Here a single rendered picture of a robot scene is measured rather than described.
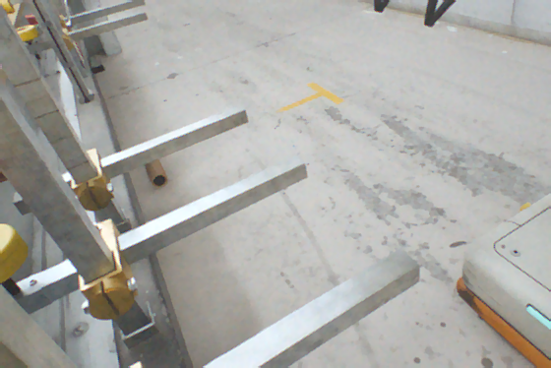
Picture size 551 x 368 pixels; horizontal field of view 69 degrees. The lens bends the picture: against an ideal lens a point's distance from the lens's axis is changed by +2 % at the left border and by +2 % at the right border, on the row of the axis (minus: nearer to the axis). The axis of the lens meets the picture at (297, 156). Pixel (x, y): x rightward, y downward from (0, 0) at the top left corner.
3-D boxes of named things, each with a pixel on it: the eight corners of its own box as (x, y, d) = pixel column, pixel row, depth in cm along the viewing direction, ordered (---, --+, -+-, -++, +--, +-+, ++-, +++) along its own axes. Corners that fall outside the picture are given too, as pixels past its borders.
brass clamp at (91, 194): (110, 166, 80) (98, 146, 77) (119, 202, 70) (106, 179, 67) (78, 179, 78) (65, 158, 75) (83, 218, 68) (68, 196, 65)
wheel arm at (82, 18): (145, 5, 180) (141, -5, 178) (147, 6, 178) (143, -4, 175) (41, 34, 167) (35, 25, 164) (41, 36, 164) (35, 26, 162)
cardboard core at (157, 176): (153, 146, 227) (164, 171, 204) (157, 157, 231) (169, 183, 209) (138, 152, 224) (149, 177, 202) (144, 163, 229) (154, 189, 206)
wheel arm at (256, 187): (299, 172, 67) (295, 152, 64) (309, 182, 64) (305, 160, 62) (16, 308, 53) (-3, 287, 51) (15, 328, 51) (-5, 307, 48)
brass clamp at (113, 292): (129, 239, 61) (114, 215, 58) (146, 304, 50) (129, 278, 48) (87, 259, 59) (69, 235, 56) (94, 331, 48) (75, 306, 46)
